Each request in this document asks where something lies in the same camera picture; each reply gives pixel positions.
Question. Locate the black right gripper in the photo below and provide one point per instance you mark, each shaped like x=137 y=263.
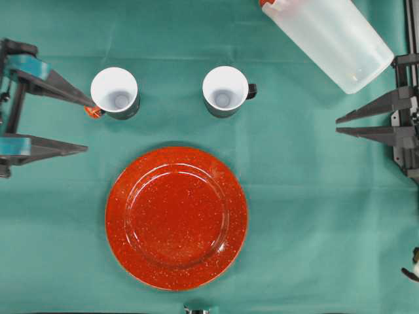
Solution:
x=403 y=102

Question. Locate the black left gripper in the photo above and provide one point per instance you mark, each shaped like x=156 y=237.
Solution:
x=19 y=64

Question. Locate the translucent pitcher with red lid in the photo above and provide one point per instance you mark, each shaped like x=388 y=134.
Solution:
x=336 y=37

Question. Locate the mug with black handle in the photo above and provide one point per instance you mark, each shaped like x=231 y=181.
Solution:
x=225 y=89

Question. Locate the red speckled plate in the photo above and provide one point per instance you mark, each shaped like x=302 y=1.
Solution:
x=176 y=218

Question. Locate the small object at table edge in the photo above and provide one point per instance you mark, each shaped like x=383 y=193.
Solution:
x=413 y=275

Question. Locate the aluminium frame rail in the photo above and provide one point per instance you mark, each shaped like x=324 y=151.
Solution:
x=411 y=10

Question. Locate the metal camera mount bottom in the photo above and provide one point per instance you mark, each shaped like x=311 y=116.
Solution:
x=189 y=309

